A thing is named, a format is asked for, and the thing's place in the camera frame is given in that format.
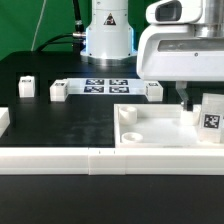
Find fiducial marker sheet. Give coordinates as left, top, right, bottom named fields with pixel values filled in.
left=68, top=78, right=144, bottom=95

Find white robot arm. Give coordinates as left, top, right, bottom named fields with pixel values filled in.
left=81, top=0, right=224, bottom=101

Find black cable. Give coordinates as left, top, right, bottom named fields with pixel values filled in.
left=34, top=32, right=88, bottom=53

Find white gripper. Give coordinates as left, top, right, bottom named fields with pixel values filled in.
left=136, top=0, right=224, bottom=111

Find white square tabletop tray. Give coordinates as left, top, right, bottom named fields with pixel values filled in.
left=114, top=104, right=224, bottom=149

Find white fence wall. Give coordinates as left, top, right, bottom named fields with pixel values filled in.
left=0, top=147, right=224, bottom=175
left=0, top=107, right=10, bottom=137

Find white cable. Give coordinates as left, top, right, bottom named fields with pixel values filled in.
left=30, top=0, right=48, bottom=52

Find white front fence wall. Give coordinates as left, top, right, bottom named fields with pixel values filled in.
left=0, top=147, right=224, bottom=175

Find white left fence wall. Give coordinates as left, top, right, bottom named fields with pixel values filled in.
left=0, top=107, right=10, bottom=137

